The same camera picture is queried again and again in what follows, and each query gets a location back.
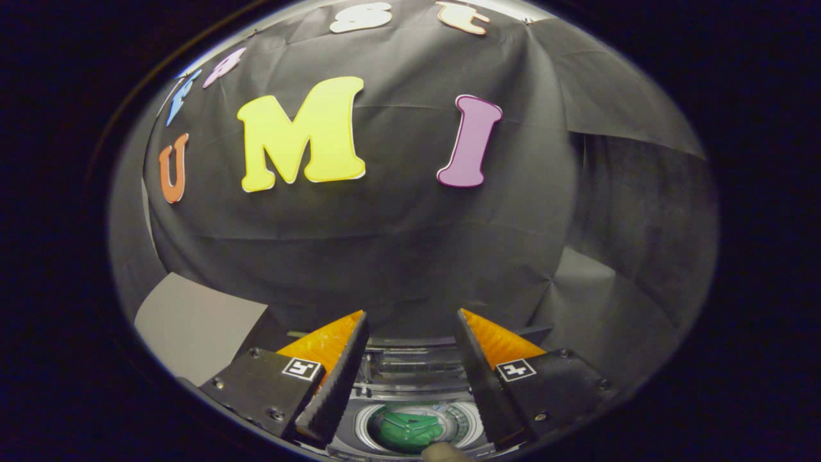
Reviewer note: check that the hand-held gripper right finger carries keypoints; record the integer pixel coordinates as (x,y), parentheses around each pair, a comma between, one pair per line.
(487,391)

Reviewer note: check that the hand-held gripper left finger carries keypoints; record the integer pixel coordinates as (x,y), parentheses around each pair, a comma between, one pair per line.
(337,385)

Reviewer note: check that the dark washing machine lid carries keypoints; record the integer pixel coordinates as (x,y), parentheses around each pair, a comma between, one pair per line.
(417,369)

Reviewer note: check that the green polo shirt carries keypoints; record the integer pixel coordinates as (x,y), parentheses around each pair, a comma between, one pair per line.
(407,430)

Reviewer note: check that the grey cabinet with dark sides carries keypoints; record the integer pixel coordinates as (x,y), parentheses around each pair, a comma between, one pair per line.
(192,321)

